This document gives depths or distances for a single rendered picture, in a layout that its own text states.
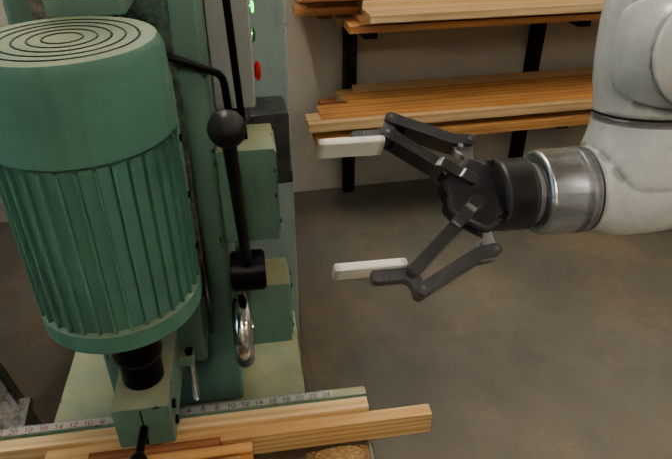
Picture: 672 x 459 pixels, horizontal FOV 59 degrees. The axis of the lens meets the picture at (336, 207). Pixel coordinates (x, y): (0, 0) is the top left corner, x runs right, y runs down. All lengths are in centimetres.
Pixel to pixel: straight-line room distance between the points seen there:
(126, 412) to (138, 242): 27
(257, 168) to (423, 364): 159
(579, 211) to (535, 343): 187
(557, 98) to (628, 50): 244
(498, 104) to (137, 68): 247
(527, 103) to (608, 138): 233
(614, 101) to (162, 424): 64
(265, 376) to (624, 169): 76
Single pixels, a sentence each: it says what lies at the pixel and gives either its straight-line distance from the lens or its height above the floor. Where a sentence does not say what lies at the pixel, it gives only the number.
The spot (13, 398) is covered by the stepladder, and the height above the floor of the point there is 30.
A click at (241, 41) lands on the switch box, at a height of 142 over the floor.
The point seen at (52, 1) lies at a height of 152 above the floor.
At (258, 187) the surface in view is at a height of 124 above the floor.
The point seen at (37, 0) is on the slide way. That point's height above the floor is 150.
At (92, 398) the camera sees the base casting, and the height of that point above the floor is 80.
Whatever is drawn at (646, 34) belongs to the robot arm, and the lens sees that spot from 61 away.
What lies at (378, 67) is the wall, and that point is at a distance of 311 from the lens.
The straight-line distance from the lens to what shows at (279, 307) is 94.
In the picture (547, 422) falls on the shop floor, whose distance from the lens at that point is 223.
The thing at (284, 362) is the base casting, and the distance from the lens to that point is 119.
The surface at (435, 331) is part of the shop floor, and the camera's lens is 244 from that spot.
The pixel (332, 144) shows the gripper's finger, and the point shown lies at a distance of 61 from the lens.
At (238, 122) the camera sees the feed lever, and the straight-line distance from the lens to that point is 53.
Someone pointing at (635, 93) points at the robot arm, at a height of 146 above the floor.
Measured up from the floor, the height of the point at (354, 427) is 93.
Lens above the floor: 165
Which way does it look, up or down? 32 degrees down
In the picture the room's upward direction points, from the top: straight up
